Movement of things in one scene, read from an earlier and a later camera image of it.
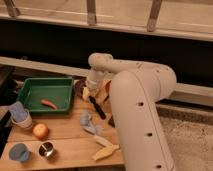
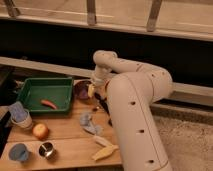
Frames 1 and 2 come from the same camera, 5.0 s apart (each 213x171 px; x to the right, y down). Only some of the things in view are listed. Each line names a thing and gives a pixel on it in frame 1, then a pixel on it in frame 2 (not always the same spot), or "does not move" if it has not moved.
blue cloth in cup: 18,112 does not move
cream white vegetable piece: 103,140 does not move
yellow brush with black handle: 86,95 → 91,92
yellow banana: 105,151 does not move
